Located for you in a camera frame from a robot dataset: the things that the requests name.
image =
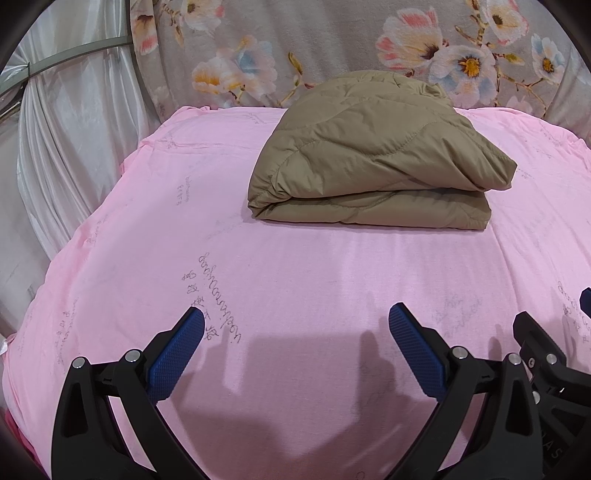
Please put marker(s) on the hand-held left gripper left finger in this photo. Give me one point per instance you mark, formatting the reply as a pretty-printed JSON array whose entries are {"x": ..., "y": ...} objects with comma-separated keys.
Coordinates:
[{"x": 178, "y": 353}]

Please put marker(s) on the pink printed bed sheet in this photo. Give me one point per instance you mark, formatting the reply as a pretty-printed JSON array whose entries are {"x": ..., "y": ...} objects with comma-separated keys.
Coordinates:
[{"x": 300, "y": 277}]

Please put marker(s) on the khaki quilted jacket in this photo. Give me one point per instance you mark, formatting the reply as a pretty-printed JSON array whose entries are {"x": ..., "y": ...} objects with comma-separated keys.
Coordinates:
[{"x": 369, "y": 152}]

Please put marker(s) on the white satin curtain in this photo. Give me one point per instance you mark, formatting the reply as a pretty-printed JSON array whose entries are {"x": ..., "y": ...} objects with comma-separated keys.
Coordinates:
[{"x": 69, "y": 161}]

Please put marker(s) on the grey metal rail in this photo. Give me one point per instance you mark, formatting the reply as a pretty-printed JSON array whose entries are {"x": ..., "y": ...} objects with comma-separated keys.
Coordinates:
[{"x": 83, "y": 51}]

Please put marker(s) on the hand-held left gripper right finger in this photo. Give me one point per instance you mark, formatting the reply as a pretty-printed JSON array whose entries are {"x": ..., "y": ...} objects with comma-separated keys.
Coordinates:
[{"x": 415, "y": 353}]

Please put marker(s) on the dark pink cloth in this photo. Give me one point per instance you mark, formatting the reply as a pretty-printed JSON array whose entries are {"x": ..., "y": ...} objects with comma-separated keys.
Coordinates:
[{"x": 18, "y": 438}]

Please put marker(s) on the grey floral blanket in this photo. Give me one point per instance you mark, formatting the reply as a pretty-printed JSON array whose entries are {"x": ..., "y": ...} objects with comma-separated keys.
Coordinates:
[{"x": 323, "y": 37}]

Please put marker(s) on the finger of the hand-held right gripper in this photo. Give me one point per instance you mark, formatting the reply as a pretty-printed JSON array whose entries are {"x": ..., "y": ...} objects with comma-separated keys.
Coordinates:
[
  {"x": 587, "y": 302},
  {"x": 540, "y": 344}
]

